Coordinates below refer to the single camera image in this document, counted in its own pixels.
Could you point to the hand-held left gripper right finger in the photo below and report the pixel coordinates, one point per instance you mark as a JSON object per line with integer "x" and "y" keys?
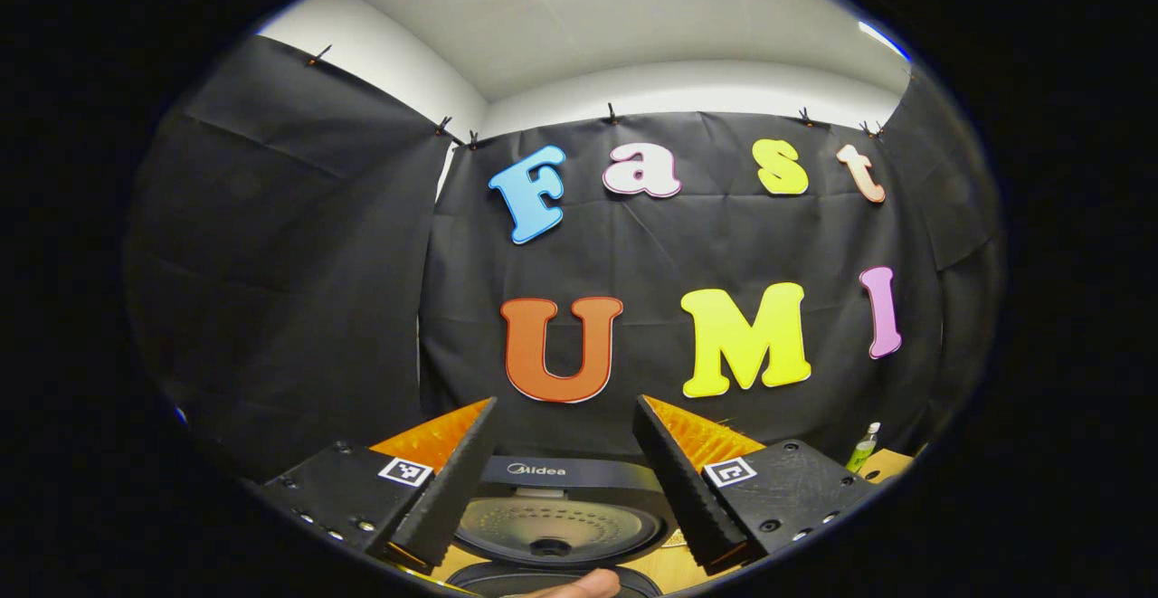
{"x": 680, "y": 489}

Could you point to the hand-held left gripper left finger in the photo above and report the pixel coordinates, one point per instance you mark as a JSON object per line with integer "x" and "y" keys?
{"x": 450, "y": 489}

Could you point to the black rice cooker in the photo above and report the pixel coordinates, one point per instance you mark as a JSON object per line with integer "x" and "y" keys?
{"x": 561, "y": 512}

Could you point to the green drink bottle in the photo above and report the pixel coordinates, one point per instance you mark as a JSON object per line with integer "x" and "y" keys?
{"x": 861, "y": 455}

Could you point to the black backdrop cloth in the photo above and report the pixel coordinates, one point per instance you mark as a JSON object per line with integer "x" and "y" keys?
{"x": 678, "y": 245}

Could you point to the small ceiling light strip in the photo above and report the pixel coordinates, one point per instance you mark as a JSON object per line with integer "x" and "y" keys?
{"x": 882, "y": 37}

